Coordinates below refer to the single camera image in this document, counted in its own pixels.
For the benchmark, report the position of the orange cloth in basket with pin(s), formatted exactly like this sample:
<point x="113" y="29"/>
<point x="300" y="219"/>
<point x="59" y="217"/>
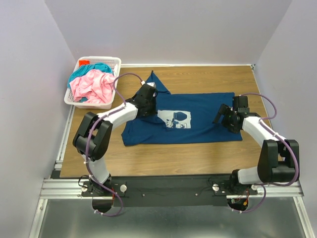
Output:
<point x="83" y="62"/>

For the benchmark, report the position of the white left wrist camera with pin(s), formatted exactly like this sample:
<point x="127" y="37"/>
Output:
<point x="152" y="84"/>

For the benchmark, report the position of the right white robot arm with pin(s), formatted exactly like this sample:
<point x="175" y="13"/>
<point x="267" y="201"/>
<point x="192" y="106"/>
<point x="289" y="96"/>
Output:
<point x="279" y="157"/>

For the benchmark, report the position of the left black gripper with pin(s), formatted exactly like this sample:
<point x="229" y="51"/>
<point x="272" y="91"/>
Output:
<point x="154" y="110"/>

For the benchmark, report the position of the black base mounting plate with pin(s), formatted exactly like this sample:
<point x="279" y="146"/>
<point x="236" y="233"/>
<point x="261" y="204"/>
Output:
<point x="167" y="191"/>

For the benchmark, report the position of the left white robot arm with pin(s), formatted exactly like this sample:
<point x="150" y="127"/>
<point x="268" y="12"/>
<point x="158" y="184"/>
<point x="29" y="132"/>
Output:
<point x="93" y="135"/>

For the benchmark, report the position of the white plastic laundry basket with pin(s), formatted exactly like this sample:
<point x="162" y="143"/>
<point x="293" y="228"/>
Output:
<point x="114" y="63"/>

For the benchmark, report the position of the aluminium frame rail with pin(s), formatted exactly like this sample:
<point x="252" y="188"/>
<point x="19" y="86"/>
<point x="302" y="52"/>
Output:
<point x="274" y="212"/>

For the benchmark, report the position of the dark blue t shirt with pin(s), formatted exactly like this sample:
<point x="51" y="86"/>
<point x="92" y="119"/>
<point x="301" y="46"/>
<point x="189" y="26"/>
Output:
<point x="180" y="119"/>

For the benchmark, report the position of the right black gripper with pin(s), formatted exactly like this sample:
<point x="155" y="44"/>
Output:
<point x="226" y="110"/>

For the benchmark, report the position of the pink t shirt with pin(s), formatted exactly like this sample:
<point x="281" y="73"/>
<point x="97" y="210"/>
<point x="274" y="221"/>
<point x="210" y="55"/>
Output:
<point x="95" y="87"/>

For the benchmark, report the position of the teal t shirt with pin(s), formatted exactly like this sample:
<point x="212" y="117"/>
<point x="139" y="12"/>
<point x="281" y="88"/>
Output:
<point x="84" y="69"/>

